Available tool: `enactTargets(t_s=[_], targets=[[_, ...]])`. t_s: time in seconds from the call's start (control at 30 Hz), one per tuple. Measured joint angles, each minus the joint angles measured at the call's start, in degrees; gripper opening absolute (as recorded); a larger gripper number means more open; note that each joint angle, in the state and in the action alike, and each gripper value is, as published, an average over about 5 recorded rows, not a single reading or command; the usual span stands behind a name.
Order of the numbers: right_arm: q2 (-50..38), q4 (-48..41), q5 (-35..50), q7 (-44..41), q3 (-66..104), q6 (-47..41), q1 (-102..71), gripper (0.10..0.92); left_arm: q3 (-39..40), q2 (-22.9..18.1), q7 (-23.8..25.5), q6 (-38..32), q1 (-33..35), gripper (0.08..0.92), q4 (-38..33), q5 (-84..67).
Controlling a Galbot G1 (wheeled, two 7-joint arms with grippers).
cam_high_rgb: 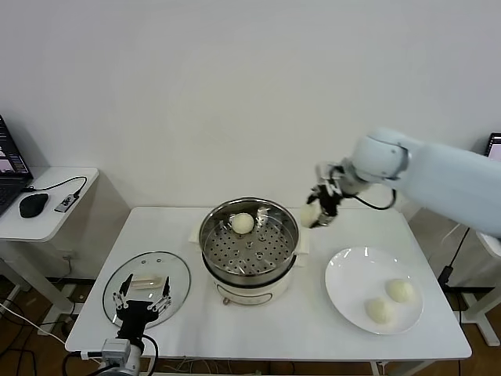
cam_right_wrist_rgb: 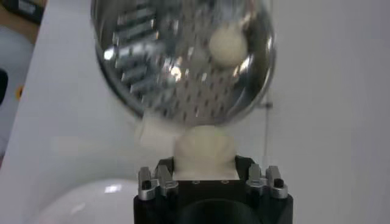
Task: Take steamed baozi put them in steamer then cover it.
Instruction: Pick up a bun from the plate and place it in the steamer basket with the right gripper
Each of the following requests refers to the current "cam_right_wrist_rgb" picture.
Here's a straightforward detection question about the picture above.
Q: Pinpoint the stainless steel steamer basket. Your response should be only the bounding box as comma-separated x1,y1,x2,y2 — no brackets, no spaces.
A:
90,0,277,153

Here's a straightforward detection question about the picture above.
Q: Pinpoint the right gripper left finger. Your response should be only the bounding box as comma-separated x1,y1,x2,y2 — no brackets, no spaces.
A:
137,156,179,201

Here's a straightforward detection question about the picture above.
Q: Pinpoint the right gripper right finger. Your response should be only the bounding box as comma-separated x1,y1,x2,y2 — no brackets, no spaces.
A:
234,155,289,200

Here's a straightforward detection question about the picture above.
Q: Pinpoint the white steamed baozi bun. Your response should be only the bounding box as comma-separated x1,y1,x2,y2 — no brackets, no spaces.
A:
172,125,240,180
208,26,249,68

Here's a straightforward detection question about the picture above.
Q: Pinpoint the round white plate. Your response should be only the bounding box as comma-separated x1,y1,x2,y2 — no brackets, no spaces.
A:
29,178,144,224

